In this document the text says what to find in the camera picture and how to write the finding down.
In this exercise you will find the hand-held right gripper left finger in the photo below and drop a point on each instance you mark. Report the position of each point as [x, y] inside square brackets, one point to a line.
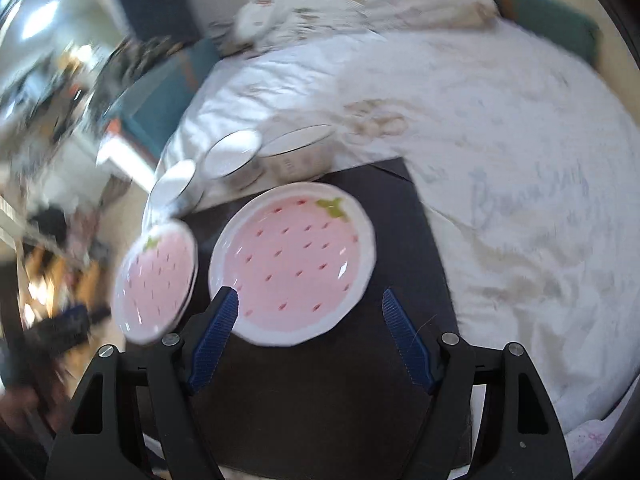
[215, 335]

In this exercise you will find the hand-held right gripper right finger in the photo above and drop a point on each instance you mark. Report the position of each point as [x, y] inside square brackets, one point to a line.
[405, 335]

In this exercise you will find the small pink strawberry plate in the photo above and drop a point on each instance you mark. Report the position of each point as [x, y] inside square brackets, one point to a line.
[155, 280]

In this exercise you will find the large pink strawberry plate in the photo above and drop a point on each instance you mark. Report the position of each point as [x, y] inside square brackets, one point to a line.
[295, 260]

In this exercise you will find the small white bowl dark rim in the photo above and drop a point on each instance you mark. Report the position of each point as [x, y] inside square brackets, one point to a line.
[172, 185]

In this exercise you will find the medium white bowl dark rim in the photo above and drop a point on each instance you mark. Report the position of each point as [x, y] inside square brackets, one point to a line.
[230, 155]

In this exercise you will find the large white bowl dark rim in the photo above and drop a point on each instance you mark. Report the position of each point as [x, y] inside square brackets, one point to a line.
[300, 160]

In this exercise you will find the black mat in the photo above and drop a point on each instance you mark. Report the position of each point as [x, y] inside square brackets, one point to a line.
[325, 400]

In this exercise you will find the white flat box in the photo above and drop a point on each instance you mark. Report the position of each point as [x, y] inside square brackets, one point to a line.
[125, 160]

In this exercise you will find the pink patterned sheet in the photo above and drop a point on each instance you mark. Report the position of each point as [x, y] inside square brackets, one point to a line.
[592, 447]

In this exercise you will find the white printed blanket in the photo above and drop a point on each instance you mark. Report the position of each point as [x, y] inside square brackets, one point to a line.
[500, 135]

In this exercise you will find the salmon folded cloth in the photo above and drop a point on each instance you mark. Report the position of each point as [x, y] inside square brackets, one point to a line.
[113, 126]

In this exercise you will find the teal folded blanket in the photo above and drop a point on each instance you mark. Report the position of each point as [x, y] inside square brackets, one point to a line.
[155, 105]

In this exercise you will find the camouflage cloth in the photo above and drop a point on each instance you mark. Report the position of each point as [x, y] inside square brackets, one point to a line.
[130, 55]

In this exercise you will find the teal cushion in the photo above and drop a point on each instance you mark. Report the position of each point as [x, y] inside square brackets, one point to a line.
[550, 25]

